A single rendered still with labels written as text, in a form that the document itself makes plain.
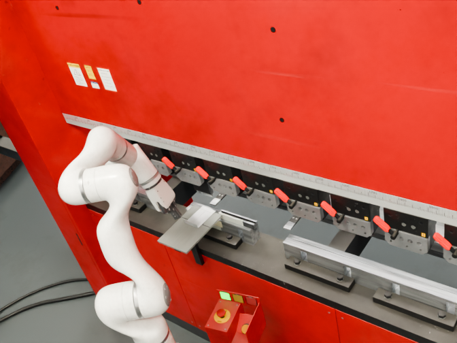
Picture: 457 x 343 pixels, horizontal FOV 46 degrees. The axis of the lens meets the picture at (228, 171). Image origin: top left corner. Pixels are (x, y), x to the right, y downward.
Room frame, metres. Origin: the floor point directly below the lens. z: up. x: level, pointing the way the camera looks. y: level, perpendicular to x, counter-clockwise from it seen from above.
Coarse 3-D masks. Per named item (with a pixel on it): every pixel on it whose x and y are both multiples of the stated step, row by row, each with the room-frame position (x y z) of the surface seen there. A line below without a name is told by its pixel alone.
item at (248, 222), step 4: (224, 212) 1.92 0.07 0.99; (228, 212) 1.90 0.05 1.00; (236, 216) 1.87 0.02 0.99; (240, 216) 1.85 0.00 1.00; (244, 216) 1.85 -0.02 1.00; (244, 220) 1.82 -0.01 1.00; (248, 220) 1.82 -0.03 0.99; (252, 220) 1.80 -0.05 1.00; (256, 220) 1.80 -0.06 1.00; (244, 224) 1.81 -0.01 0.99; (248, 224) 1.80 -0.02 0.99; (252, 224) 1.78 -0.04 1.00; (256, 224) 1.79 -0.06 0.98; (252, 228) 1.78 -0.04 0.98
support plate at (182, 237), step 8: (192, 208) 2.00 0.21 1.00; (184, 216) 1.96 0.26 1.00; (216, 216) 1.90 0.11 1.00; (176, 224) 1.92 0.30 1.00; (184, 224) 1.91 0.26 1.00; (208, 224) 1.86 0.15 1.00; (168, 232) 1.88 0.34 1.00; (176, 232) 1.87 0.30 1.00; (184, 232) 1.85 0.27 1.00; (192, 232) 1.84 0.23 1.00; (200, 232) 1.82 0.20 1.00; (160, 240) 1.84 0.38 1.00; (168, 240) 1.83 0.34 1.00; (176, 240) 1.81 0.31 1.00; (184, 240) 1.80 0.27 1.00; (192, 240) 1.78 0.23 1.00; (176, 248) 1.76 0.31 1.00; (184, 248) 1.75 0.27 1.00
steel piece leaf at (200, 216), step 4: (200, 208) 1.99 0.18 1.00; (196, 212) 1.97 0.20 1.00; (200, 212) 1.96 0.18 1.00; (204, 212) 1.95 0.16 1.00; (208, 212) 1.94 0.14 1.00; (192, 216) 1.94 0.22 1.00; (196, 216) 1.94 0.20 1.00; (200, 216) 1.93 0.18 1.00; (204, 216) 1.92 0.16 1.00; (208, 216) 1.91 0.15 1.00; (184, 220) 1.91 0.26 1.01; (188, 220) 1.92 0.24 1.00; (192, 220) 1.91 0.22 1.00; (196, 220) 1.91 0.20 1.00; (200, 220) 1.90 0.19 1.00; (204, 220) 1.89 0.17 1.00; (188, 224) 1.90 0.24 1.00; (192, 224) 1.87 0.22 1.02; (196, 224) 1.88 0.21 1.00; (200, 224) 1.88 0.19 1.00
